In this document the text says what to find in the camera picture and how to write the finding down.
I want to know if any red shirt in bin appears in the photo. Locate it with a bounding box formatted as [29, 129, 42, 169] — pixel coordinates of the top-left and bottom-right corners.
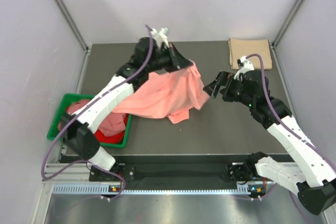
[65, 103, 131, 145]

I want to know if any green plastic bin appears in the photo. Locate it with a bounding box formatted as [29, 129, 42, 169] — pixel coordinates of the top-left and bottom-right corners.
[46, 93, 133, 148]

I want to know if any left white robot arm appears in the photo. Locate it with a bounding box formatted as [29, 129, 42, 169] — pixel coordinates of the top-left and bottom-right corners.
[60, 37, 193, 180]

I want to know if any aluminium frame rail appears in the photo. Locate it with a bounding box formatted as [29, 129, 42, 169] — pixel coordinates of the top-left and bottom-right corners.
[43, 163, 90, 183]

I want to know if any folded beige t shirt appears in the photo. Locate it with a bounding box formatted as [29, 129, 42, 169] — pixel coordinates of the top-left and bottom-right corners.
[228, 38, 272, 70]

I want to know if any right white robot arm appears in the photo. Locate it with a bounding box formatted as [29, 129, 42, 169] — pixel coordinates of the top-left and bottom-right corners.
[203, 70, 335, 215]

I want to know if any salmon pink t shirt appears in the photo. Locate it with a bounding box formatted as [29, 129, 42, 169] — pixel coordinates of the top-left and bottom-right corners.
[111, 63, 209, 124]

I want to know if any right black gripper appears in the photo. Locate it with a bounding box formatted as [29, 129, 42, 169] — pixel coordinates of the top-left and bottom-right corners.
[203, 70, 255, 108]

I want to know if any dusty pink shirt in bin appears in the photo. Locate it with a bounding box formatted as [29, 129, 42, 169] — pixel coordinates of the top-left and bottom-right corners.
[66, 99, 127, 137]

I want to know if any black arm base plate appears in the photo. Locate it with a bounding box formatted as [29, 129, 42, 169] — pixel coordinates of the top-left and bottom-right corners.
[88, 162, 266, 190]

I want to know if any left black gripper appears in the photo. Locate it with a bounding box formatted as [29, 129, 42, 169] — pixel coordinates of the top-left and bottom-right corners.
[145, 42, 192, 73]

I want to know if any slotted grey cable duct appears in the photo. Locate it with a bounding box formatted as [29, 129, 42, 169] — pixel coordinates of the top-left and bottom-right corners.
[52, 184, 251, 195]

